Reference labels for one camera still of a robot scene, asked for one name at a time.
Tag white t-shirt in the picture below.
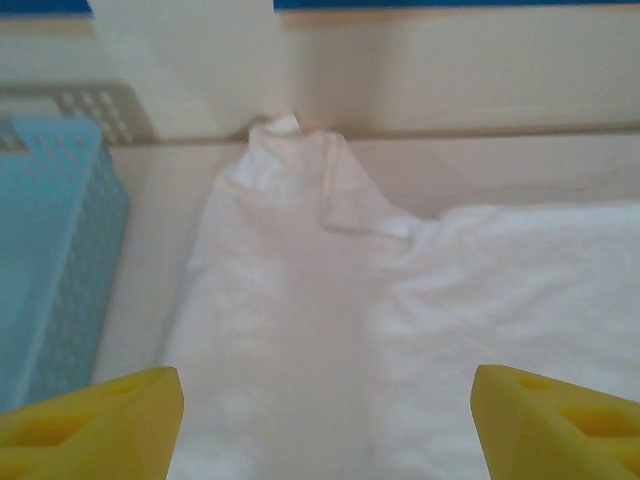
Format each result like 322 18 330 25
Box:
162 113 640 480

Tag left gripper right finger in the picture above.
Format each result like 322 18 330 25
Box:
472 363 640 480

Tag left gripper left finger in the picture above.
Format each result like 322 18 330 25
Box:
0 365 185 480

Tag light blue plastic basket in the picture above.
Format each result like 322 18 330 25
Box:
0 117 132 416

